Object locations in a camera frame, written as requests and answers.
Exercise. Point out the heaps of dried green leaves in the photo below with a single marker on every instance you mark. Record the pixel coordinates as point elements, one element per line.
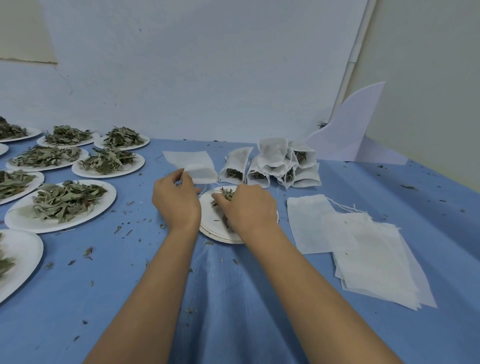
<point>63,200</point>

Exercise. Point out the stack of empty flat pouches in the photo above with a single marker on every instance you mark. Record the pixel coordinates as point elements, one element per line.
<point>375,262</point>

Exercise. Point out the person's left hand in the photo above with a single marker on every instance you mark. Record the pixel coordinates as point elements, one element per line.
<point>175,202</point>

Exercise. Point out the scattered leaf crumbs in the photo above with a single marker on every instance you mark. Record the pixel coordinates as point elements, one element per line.
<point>88,252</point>

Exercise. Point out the spread of white paper plates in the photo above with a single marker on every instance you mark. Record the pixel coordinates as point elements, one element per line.
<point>22,221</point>

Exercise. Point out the person's left thumb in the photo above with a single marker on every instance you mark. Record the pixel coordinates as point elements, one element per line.
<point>191,184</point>

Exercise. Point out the pile of filled white pouches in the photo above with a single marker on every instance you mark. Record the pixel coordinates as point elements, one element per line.
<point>272,152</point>

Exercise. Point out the person's left forearm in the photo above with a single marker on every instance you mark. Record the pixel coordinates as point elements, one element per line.
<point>150,300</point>

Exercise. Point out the small stack of bare plates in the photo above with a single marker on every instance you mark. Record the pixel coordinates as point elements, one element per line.
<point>210,221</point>

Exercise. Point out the bunch of dried herb sprigs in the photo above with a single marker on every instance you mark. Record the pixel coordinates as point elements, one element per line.
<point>226,192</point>

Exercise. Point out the person's right hand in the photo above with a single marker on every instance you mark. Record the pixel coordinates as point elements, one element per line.
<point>251,210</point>

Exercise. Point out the blue tablecloth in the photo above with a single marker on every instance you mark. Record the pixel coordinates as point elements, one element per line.
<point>232,300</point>

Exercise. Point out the person's right fingers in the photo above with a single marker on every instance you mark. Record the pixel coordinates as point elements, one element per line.
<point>227,198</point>

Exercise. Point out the white curved paper sheet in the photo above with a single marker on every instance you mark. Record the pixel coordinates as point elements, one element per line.
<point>348,127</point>

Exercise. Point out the white wall conduit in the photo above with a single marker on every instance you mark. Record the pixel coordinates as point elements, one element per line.
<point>352,60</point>

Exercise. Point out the person's right forearm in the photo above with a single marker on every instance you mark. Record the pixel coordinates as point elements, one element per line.
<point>307,300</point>

